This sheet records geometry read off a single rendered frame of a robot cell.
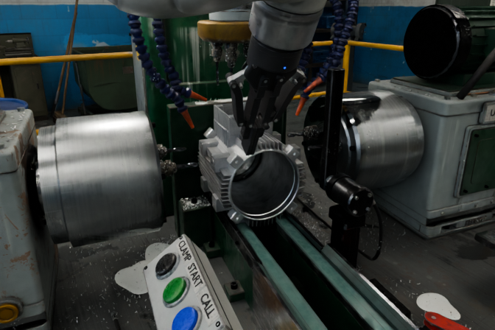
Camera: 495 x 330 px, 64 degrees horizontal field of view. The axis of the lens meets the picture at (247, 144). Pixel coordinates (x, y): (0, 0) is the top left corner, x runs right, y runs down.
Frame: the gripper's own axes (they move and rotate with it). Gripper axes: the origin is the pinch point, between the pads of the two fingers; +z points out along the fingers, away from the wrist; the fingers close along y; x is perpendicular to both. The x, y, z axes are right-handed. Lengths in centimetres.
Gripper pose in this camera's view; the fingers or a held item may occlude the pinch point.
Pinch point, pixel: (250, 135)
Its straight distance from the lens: 69.0
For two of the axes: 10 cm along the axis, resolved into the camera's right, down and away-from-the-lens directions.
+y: -9.3, 1.2, -3.5
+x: 3.2, 7.4, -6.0
